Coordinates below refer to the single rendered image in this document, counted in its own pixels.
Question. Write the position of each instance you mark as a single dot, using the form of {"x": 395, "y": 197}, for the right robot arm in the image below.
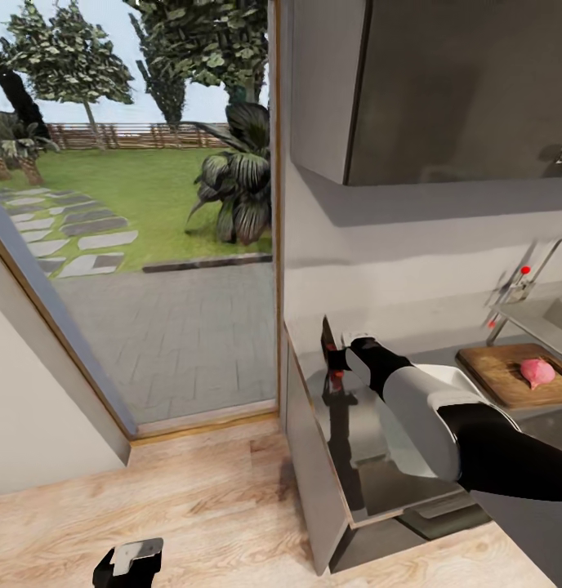
{"x": 464, "y": 438}

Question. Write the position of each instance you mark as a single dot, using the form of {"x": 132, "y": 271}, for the cutting board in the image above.
{"x": 498, "y": 369}

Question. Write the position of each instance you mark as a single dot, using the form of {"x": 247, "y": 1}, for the parer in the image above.
{"x": 330, "y": 342}

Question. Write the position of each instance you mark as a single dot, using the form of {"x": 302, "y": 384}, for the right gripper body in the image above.
{"x": 336, "y": 360}

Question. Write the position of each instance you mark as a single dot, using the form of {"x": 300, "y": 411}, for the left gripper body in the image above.
{"x": 140, "y": 575}

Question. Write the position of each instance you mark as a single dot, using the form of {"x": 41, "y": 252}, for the fixed window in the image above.
{"x": 139, "y": 201}

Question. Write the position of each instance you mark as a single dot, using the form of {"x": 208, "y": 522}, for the cabinet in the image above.
{"x": 394, "y": 92}

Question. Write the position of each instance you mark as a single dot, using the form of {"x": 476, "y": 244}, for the vidalia onion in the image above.
{"x": 537, "y": 372}

